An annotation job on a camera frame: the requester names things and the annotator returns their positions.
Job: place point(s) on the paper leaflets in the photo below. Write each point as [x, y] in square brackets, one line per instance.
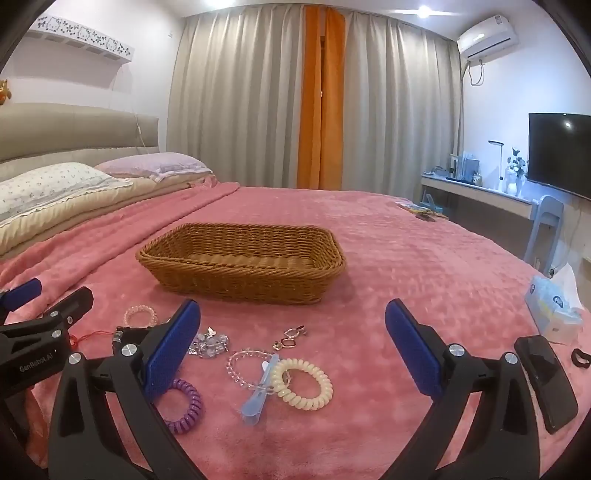
[422, 211]

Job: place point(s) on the blue white tissue pack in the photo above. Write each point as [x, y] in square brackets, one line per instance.
[554, 316]

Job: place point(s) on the orange curtain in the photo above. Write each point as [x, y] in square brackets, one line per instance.
[318, 115]

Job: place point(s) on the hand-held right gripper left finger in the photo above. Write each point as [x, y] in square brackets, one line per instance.
[171, 355]

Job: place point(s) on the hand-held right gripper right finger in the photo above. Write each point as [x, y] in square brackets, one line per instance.
[411, 350]

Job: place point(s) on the lilac pillow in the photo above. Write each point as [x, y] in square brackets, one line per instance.
[152, 164]

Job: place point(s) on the black phone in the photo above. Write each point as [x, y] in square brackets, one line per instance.
[547, 383]

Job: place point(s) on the light blue chair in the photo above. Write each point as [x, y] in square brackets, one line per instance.
[549, 212]

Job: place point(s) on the brown wicker basket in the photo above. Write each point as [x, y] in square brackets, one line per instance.
[240, 279]

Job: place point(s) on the white desk lamp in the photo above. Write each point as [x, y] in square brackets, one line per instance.
[501, 170]

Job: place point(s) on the ceiling light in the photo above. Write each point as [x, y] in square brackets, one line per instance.
[422, 11]

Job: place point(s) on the desk supplies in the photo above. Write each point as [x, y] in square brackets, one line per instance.
[471, 168]

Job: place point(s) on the white floral pillow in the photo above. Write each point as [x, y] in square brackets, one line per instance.
[51, 184]

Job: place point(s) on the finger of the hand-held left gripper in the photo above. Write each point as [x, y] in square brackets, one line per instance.
[69, 304]
[21, 293]

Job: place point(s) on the black television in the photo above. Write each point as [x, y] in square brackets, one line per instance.
[558, 152]

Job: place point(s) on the pink fleece blanket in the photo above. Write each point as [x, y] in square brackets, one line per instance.
[415, 286]

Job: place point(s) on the light blue hair clip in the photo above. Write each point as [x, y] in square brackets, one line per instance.
[256, 406]

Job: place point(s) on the beige padded headboard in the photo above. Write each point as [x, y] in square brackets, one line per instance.
[69, 134]

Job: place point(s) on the white cutout wall shelf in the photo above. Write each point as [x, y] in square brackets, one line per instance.
[78, 37]

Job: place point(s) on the beige folded quilt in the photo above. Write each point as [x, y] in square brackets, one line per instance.
[69, 219]

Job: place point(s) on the white air conditioner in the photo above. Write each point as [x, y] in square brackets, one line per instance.
[487, 39]

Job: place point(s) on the orange plush toy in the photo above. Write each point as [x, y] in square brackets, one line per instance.
[3, 92]

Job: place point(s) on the white vase with flowers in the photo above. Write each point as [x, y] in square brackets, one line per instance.
[515, 182]

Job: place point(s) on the clear crystal item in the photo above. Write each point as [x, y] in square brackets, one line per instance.
[318, 392]

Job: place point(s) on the white desk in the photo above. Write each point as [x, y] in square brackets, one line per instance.
[475, 191]

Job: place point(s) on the grey curtain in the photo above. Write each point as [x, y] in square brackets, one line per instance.
[397, 115]
[235, 101]

